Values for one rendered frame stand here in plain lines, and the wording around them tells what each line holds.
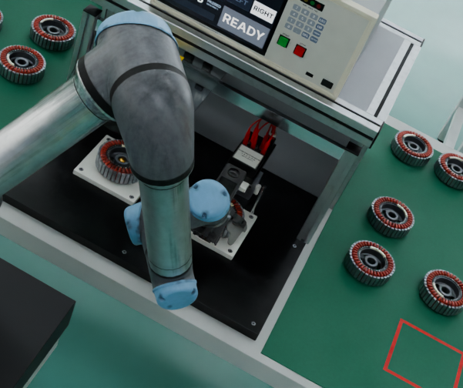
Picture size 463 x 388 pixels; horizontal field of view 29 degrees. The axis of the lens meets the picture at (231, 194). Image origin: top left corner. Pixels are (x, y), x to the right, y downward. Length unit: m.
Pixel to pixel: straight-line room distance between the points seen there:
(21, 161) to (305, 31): 0.66
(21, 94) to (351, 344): 0.95
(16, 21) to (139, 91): 1.16
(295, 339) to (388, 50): 0.69
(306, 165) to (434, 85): 2.26
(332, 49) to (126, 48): 0.60
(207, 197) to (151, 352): 1.14
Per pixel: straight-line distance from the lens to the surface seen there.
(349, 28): 1.74
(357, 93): 1.87
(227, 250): 1.88
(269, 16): 1.78
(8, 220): 1.85
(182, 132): 1.23
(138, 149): 1.24
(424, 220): 2.26
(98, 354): 2.60
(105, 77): 1.29
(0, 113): 2.07
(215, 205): 1.57
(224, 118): 2.09
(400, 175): 2.35
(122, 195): 1.91
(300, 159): 2.07
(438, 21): 4.81
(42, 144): 1.37
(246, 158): 1.89
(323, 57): 1.78
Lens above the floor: 2.11
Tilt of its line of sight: 42 degrees down
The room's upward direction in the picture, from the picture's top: 24 degrees clockwise
